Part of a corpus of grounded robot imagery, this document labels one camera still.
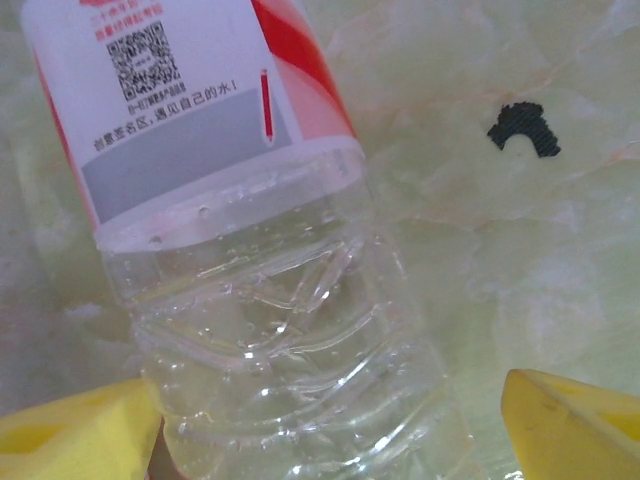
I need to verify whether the clear bottle white red label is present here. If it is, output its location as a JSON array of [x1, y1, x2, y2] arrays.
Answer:
[[19, 0, 481, 480]]

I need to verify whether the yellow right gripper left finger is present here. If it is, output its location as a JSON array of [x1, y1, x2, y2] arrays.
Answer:
[[0, 377, 166, 480]]

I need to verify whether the small black table mark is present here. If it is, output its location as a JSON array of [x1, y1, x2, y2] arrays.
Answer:
[[487, 101, 562, 159]]

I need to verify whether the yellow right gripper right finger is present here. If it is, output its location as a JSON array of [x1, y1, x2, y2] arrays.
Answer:
[[501, 368, 640, 480]]

